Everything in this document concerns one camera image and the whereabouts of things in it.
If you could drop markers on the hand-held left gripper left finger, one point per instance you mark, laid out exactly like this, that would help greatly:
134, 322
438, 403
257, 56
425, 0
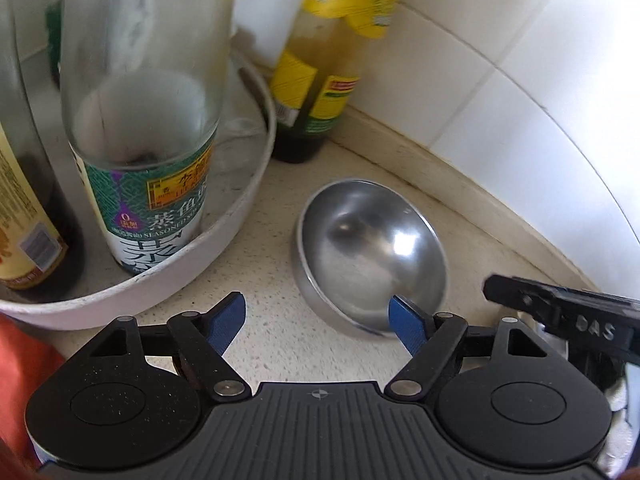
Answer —
227, 322

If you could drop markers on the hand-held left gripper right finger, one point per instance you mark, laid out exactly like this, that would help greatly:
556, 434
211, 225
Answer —
407, 327

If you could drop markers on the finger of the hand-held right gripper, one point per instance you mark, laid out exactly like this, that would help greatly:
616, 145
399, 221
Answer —
575, 317

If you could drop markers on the stainless steel bowl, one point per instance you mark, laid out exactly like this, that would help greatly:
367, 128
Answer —
365, 250

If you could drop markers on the person's right hand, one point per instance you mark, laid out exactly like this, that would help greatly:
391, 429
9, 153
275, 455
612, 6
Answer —
625, 420

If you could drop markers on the white two-tier turntable rack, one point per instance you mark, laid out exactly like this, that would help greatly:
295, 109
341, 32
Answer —
215, 240

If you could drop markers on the orange-red cloth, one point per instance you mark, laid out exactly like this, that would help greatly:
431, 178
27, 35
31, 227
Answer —
25, 385

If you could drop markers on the yellow cap vinegar bottle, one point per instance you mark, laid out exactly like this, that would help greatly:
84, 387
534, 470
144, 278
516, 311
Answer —
30, 240

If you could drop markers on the purple neck clear bottle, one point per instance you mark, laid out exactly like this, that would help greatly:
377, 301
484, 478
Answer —
150, 110

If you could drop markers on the yellow green label bottle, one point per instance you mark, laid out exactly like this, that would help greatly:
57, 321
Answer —
320, 70

